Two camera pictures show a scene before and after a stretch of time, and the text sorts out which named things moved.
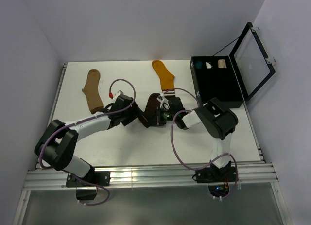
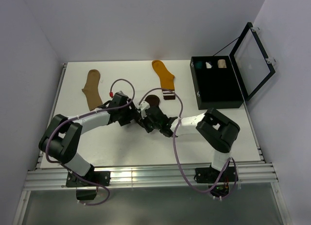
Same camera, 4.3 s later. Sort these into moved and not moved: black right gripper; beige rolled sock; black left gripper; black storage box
Moved: black right gripper
Not moved: black left gripper; beige rolled sock; black storage box
